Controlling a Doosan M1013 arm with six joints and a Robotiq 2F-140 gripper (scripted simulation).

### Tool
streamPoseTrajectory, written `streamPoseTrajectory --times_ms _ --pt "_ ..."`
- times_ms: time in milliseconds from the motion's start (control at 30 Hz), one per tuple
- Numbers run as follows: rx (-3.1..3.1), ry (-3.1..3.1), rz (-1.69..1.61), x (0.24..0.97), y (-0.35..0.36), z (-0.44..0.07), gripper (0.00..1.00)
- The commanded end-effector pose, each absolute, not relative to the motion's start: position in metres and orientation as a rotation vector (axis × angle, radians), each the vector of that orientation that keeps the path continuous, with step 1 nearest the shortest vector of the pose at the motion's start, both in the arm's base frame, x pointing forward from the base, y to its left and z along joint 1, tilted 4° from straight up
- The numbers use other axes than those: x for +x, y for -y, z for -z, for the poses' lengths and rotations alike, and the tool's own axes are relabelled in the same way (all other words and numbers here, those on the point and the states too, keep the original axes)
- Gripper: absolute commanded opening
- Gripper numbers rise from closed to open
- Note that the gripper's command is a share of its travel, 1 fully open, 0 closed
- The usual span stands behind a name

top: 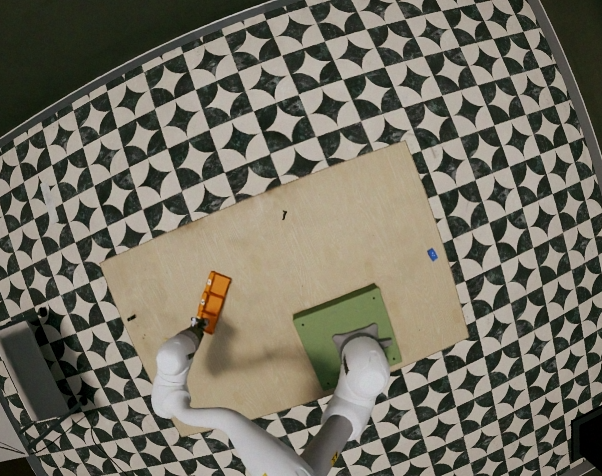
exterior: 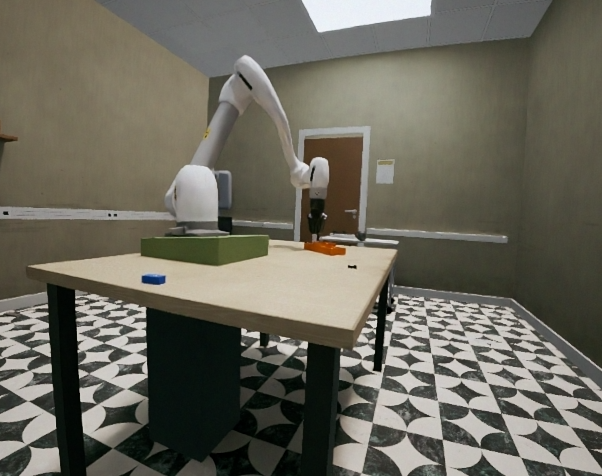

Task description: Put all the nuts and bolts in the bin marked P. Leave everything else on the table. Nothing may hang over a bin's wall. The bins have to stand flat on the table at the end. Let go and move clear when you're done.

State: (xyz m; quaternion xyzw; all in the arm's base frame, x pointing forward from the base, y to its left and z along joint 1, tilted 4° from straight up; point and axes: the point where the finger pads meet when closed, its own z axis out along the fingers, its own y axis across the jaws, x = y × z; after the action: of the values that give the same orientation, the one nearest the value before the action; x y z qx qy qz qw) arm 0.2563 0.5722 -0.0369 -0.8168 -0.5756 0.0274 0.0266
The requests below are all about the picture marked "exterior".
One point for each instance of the orange rack of bins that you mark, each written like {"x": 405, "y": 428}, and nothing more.
{"x": 325, "y": 248}

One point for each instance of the small blue block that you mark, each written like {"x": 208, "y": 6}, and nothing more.
{"x": 154, "y": 279}

